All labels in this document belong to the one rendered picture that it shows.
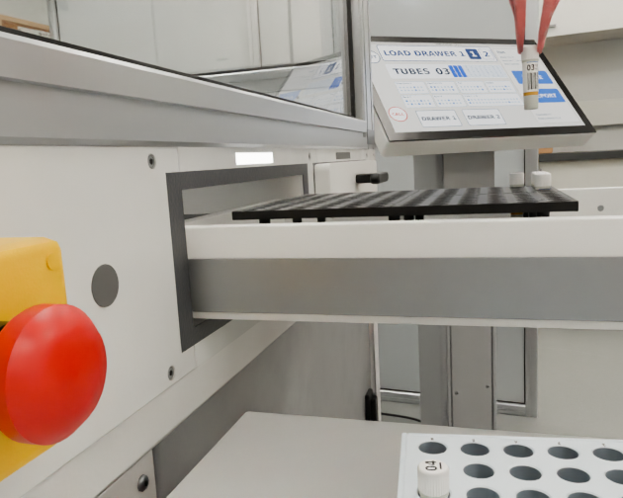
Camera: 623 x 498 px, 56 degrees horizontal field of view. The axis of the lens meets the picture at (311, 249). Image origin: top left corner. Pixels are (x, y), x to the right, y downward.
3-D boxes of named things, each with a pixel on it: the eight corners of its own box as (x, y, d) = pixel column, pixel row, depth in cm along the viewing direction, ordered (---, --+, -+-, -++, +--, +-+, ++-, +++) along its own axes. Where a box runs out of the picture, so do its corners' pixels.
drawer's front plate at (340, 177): (379, 229, 94) (376, 159, 92) (333, 261, 67) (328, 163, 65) (368, 229, 95) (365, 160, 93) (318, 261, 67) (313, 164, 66)
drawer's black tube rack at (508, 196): (549, 257, 52) (549, 184, 51) (577, 306, 36) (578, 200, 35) (309, 258, 59) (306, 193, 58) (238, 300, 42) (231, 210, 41)
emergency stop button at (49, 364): (126, 411, 19) (113, 290, 19) (36, 475, 15) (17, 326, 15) (48, 405, 20) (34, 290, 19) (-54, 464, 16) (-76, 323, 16)
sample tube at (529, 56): (540, 108, 44) (539, 43, 43) (522, 109, 44) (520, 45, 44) (539, 109, 45) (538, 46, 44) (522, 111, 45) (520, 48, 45)
